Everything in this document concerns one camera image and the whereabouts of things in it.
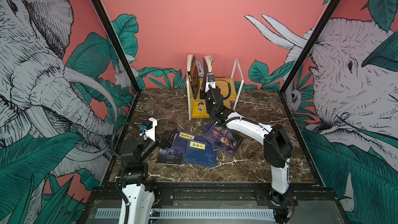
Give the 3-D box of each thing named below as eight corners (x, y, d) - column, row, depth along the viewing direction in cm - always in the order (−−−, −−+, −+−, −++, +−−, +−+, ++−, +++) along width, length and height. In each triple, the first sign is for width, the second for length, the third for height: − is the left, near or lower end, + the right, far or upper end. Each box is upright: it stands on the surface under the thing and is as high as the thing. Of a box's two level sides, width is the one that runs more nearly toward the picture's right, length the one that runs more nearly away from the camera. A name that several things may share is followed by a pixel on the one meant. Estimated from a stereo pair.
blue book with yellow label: (183, 161, 87) (182, 159, 85) (187, 141, 95) (187, 139, 93) (216, 167, 86) (216, 165, 83) (218, 146, 93) (218, 144, 91)
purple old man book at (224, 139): (203, 140, 96) (203, 138, 93) (213, 124, 103) (213, 122, 101) (235, 157, 89) (236, 155, 87) (243, 139, 96) (244, 137, 94)
